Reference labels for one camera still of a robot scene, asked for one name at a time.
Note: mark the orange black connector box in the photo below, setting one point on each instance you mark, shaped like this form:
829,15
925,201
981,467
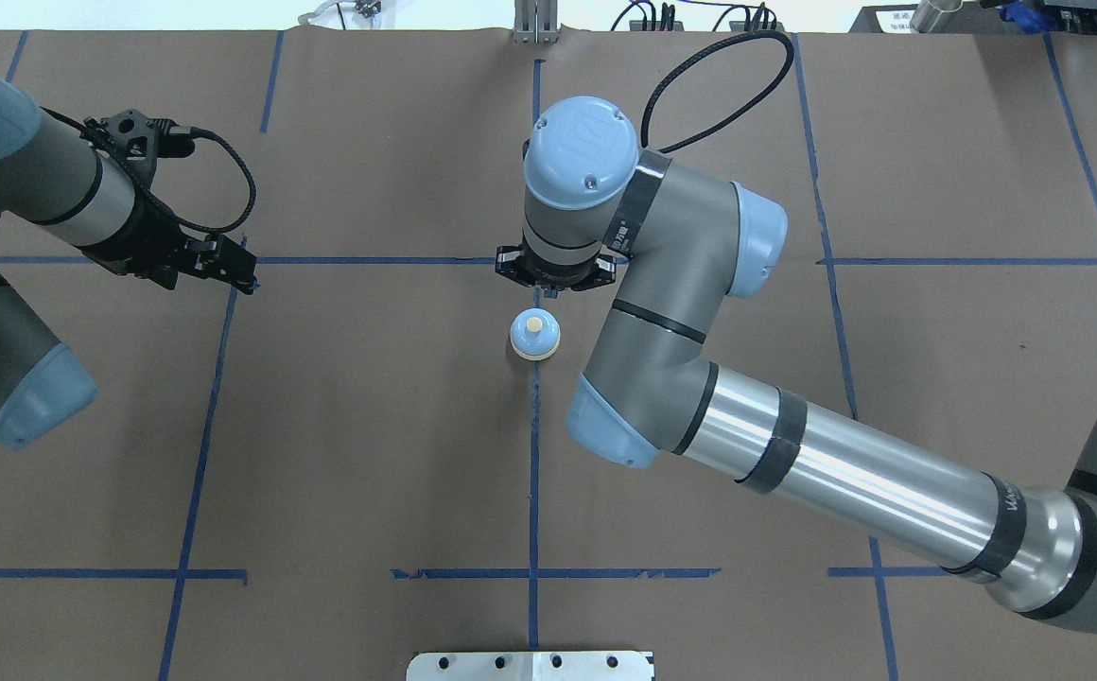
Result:
648,16

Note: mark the blue white service bell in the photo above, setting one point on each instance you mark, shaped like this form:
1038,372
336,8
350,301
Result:
535,334

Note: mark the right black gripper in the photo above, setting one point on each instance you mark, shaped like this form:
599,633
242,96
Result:
511,266

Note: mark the aluminium frame post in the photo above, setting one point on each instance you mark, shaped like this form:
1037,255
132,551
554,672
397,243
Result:
536,21

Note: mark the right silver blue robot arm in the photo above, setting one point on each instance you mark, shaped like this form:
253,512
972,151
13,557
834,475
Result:
692,241

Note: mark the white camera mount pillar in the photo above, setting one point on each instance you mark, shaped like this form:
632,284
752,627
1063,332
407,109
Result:
533,665

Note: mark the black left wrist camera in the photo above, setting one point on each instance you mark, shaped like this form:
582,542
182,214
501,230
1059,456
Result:
141,140

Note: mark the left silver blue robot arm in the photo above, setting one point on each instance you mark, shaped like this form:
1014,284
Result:
87,184

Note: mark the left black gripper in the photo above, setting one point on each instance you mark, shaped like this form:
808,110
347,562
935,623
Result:
149,238

